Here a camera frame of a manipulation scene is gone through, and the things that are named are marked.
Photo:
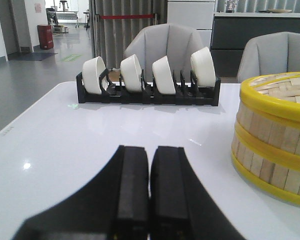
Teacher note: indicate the white bowl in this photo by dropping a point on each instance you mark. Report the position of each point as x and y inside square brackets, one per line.
[131, 71]
[203, 67]
[91, 71]
[163, 76]

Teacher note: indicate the black bowl rack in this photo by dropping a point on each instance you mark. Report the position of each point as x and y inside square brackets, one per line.
[184, 94]

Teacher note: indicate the grey chair left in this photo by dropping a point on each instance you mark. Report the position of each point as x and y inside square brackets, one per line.
[176, 42]

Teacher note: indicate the grey chair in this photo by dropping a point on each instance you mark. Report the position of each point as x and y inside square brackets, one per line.
[176, 42]
[273, 53]

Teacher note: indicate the woven bamboo steamer lid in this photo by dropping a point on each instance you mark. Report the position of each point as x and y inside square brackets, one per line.
[275, 95]

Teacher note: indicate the white bowl far left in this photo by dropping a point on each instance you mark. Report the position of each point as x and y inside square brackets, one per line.
[91, 71]

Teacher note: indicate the red bin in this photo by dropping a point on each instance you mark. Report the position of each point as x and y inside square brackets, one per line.
[45, 36]

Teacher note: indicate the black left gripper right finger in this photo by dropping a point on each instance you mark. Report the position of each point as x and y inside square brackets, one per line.
[180, 207]

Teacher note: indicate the white cabinet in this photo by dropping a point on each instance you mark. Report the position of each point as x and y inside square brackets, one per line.
[197, 14]

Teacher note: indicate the bamboo steamer tray yellow rims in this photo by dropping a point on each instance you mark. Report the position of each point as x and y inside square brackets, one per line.
[273, 178]

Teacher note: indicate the white bowl rightmost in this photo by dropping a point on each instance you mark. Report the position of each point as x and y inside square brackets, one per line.
[203, 67]

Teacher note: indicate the red barrier belt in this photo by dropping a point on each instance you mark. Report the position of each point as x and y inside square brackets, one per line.
[127, 17]

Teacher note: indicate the grey chair right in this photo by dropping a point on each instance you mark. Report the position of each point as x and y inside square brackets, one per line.
[273, 53]

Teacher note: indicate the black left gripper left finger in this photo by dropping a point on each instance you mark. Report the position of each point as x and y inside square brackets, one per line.
[111, 206]

